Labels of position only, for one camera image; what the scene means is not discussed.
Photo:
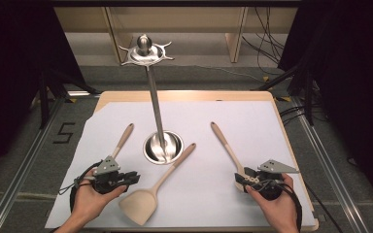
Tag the metal floor rail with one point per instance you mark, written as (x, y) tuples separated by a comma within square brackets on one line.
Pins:
[(333, 174), (19, 181)]

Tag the beige wooden desk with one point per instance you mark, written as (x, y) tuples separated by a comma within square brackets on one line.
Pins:
[(181, 19)]

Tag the beige perforated skimmer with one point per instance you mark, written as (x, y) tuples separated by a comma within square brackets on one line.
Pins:
[(226, 145)]

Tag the beige slotted spatula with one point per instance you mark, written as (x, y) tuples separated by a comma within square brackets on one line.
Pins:
[(124, 137)]

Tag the beige solid spatula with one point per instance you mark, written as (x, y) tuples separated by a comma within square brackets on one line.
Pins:
[(139, 204)]

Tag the steel utensil rack stand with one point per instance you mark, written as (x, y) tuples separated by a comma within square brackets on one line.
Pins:
[(155, 106)]

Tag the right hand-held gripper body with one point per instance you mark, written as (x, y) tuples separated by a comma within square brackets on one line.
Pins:
[(275, 166)]

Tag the person's right hand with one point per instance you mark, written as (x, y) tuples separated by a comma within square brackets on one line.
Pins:
[(278, 210)]

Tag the black curtain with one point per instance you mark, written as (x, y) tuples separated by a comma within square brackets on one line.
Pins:
[(353, 81), (9, 64)]

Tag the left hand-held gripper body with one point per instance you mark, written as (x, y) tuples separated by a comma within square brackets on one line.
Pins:
[(108, 166)]

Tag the black stand legs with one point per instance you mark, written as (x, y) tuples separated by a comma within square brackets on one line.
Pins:
[(43, 97), (309, 97)]

